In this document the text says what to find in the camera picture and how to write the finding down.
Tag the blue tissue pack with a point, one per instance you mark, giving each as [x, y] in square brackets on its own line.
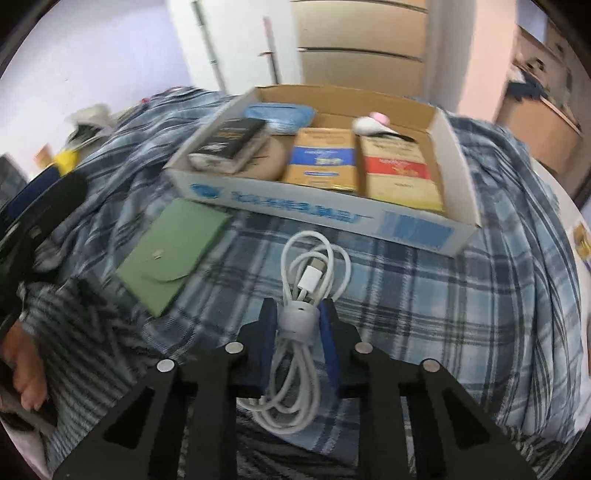
[281, 117]

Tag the blue plaid shirt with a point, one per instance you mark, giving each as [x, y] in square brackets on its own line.
[461, 300]

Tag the small gold blue packet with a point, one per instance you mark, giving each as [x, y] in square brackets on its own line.
[582, 242]

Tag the yellow package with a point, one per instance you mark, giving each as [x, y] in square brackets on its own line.
[65, 162]

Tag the gold refrigerator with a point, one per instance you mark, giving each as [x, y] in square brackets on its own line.
[360, 37]

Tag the black book-like box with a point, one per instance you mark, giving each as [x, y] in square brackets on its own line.
[231, 136]

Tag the person's left hand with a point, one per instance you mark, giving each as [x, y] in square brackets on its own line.
[25, 364]

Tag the beige round perforated disc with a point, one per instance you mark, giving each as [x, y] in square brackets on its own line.
[267, 161]

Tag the grey white bag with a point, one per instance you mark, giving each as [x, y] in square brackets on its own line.
[90, 120]

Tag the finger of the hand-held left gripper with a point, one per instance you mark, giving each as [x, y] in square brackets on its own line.
[64, 196]
[32, 187]

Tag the green envelope pouch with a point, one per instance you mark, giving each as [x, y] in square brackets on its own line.
[171, 258]

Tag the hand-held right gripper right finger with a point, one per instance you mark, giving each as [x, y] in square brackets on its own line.
[330, 344]

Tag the cardboard box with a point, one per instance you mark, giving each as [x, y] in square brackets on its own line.
[323, 219]

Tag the blue clothing on vanity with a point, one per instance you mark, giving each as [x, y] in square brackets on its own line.
[526, 85]

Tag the orange box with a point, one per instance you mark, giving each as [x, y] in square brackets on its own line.
[42, 156]

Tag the blue and gold packet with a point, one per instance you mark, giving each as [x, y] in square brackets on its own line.
[321, 159]

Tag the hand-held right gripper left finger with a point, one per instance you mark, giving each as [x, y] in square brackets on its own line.
[268, 344]

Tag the beige bathroom vanity cabinet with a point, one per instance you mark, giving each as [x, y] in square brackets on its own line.
[535, 120]

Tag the red and cream packet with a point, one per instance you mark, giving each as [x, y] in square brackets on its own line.
[399, 173]

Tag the small pink white object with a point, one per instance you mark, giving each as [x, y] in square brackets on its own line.
[369, 123]

